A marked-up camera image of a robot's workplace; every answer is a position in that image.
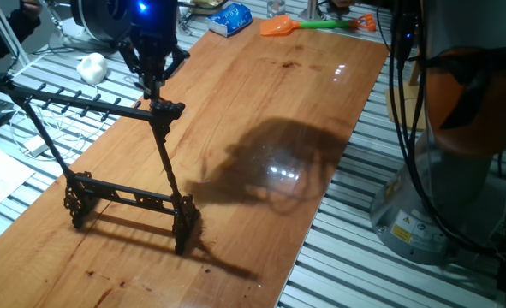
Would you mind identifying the blue tissue pack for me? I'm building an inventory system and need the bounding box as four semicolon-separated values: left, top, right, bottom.
205;3;253;39

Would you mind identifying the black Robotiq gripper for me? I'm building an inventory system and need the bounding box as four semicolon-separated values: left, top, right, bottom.
117;0;192;102

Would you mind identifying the slanted aluminium frame post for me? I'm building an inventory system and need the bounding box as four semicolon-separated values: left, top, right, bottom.
0;0;22;72

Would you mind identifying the orange green toy shovel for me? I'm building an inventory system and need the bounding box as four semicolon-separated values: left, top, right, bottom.
259;13;378;38

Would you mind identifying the tan crumpled bag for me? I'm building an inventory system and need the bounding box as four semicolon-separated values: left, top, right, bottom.
190;0;228;16

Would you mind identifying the bare operator hand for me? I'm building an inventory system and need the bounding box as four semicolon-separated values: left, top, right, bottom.
20;0;43;21

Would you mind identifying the white paper sheet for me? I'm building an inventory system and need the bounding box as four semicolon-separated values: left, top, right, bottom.
0;140;35;219

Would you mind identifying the black round fan device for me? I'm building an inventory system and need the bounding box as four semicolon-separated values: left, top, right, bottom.
48;0;151;61

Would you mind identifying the thin white cable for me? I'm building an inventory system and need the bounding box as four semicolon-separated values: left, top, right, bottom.
8;83;108;163

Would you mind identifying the pale wooden block stand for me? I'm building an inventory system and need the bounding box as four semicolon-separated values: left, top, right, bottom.
384;59;427;132

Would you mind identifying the silver metal post base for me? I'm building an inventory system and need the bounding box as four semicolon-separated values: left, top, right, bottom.
298;0;327;21

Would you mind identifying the white rounded plastic object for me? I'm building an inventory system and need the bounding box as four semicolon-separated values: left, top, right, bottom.
75;52;109;86

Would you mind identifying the black ornate pen rack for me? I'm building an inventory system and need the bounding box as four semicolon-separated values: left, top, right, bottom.
0;67;201;257

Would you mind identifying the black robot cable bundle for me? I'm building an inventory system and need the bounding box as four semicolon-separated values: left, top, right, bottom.
387;0;506;258

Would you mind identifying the glossy brown wooden board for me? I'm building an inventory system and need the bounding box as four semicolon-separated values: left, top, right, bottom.
0;17;390;308

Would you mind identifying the dark sleeved forearm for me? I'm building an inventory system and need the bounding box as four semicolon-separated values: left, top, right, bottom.
0;8;42;64

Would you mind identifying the white power adapter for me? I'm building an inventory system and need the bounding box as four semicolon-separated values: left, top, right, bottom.
23;135;51;157

